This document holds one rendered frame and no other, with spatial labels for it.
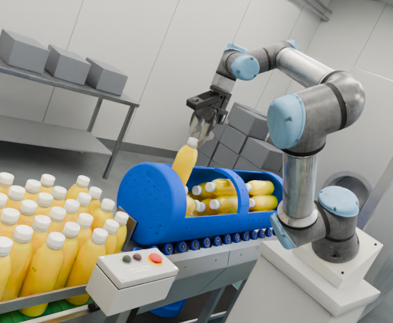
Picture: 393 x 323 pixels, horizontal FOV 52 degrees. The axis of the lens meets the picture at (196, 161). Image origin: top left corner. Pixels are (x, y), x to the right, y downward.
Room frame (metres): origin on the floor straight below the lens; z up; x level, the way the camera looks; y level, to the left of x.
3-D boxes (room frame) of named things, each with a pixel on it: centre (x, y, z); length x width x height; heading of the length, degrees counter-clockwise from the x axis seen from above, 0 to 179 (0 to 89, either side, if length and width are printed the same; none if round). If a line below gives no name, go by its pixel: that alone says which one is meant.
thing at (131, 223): (1.24, 0.13, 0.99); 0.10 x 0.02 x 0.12; 54
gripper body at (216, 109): (1.39, 0.02, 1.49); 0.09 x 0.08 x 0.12; 144
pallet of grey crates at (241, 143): (5.42, -0.58, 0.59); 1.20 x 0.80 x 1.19; 48
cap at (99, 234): (0.94, 0.15, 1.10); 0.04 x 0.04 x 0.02
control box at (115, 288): (0.90, 0.02, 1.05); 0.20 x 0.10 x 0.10; 144
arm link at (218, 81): (1.38, 0.03, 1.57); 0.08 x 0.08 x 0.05
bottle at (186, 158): (1.37, 0.04, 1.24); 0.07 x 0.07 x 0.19
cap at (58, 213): (0.96, 0.28, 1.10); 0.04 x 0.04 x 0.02
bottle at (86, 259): (0.94, 0.15, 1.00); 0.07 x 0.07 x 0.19
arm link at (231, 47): (1.38, 0.03, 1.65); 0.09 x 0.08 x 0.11; 22
